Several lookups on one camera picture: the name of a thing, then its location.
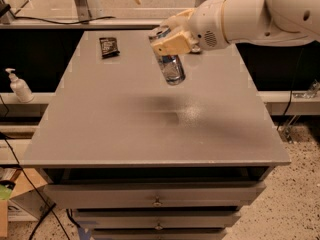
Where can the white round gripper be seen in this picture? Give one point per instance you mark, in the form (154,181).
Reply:
(206,26)

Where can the blue silver redbull can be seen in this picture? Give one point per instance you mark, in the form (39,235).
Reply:
(170,66)

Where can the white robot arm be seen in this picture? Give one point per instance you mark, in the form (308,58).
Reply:
(270,22)

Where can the black snack packet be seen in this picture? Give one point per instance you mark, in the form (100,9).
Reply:
(109,47)

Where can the grey drawer cabinet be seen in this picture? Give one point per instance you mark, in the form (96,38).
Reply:
(117,121)

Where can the white pump dispenser bottle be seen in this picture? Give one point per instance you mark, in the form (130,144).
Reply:
(19,87)

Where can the top grey drawer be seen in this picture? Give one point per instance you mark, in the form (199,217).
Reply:
(156,195)

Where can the grey drawer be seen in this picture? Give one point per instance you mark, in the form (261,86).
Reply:
(156,219)
(156,195)
(165,234)

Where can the middle grey drawer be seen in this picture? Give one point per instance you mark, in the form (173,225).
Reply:
(156,219)

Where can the bottom grey drawer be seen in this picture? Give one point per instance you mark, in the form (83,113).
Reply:
(165,234)

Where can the brown cardboard box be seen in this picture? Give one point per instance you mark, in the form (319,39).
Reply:
(27,203)

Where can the green object on box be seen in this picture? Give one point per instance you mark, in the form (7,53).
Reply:
(6,188)

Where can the grey metal frame leg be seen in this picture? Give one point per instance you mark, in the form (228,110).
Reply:
(82,10)

